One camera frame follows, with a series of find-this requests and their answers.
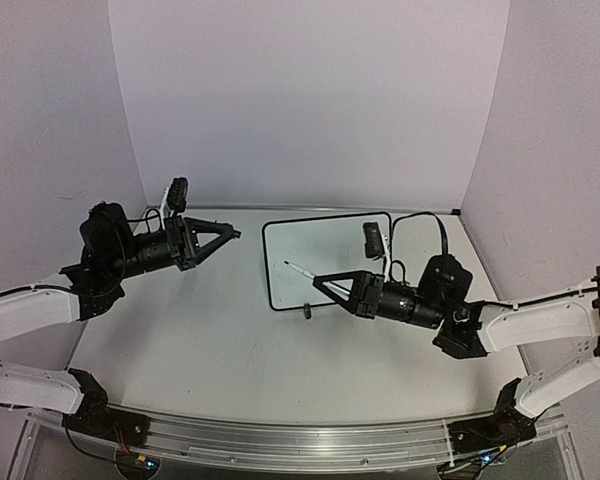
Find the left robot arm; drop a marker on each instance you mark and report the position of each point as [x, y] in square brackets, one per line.
[112, 253]

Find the white marker pen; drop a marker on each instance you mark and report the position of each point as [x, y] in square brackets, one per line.
[311, 276]

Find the white whiteboard with black frame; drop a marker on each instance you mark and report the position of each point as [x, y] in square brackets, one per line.
[318, 245]

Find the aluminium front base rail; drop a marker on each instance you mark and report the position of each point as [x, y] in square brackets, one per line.
[319, 449]

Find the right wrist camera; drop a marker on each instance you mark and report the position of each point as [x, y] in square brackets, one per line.
[373, 241]

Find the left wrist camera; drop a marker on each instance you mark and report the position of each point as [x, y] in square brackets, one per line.
[174, 198]

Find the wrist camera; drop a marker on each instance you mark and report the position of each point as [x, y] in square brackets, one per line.
[174, 198]
[373, 241]

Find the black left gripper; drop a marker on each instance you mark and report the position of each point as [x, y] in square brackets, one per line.
[175, 227]

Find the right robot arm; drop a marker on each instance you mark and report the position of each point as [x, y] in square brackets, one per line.
[469, 330]

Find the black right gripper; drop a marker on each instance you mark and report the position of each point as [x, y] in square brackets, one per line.
[365, 295]

